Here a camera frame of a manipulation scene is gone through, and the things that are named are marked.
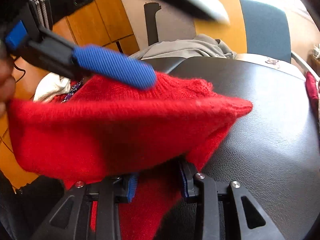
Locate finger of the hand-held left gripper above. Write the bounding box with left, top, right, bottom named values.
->
left=99, top=0, right=230, bottom=24
left=25, top=27, right=158, bottom=90

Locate dark red cloth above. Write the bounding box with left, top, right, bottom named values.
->
left=305, top=71, right=320, bottom=111

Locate purple patterned cloth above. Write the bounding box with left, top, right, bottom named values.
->
left=61, top=78, right=86, bottom=103

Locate person's left hand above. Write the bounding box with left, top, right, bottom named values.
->
left=0, top=44, right=17, bottom=118

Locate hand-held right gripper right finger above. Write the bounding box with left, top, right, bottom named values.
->
left=178, top=159, right=285, bottom=240

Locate black chair backrest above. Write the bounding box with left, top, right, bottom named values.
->
left=143, top=2, right=161, bottom=47

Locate white cloth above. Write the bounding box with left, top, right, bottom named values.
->
left=33, top=72, right=72, bottom=103

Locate grey metal rail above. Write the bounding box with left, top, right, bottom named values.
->
left=291, top=51, right=320, bottom=81

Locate blue chair back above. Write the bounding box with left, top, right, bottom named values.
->
left=194, top=0, right=293, bottom=63

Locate cluttered wooden shelf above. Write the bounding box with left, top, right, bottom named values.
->
left=310, top=43, right=320, bottom=73

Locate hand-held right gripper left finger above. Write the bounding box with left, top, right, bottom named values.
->
left=30, top=172, right=139, bottom=240

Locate grey garment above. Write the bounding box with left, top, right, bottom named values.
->
left=129, top=33, right=237, bottom=61

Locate red knit sweater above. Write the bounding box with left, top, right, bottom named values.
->
left=6, top=71, right=254, bottom=240

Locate wooden cabinet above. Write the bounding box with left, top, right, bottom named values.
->
left=0, top=0, right=140, bottom=191

